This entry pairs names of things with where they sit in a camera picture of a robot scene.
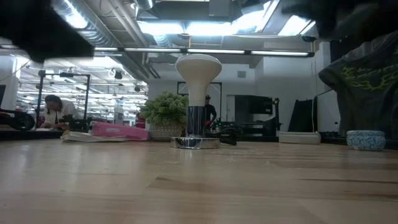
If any black background rig frame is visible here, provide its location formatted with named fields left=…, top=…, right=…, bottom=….
left=34, top=69, right=91, bottom=130

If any black power cord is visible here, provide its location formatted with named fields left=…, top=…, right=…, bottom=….
left=206, top=124, right=244, bottom=146

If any person standing far away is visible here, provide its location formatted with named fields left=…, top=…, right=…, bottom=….
left=203, top=94, right=218, bottom=131

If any long ceiling light strip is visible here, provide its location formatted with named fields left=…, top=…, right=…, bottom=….
left=93, top=46, right=315, bottom=58

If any white reflector lightbulb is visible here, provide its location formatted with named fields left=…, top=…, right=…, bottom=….
left=175, top=53, right=223, bottom=108

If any black upright panel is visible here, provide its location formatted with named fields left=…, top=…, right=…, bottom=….
left=287, top=98, right=318, bottom=133

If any green potted plant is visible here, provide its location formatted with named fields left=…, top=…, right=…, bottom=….
left=139, top=90, right=190, bottom=142

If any person in dark printed shirt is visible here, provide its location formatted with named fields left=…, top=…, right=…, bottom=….
left=318, top=30, right=398, bottom=141

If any person seated at desk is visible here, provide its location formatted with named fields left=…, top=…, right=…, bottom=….
left=39, top=94, right=82, bottom=130

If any pink paper packet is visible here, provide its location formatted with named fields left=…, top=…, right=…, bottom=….
left=89, top=121, right=151, bottom=142

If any blue patterned bowl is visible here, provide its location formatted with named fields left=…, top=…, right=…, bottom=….
left=346, top=129, right=387, bottom=152

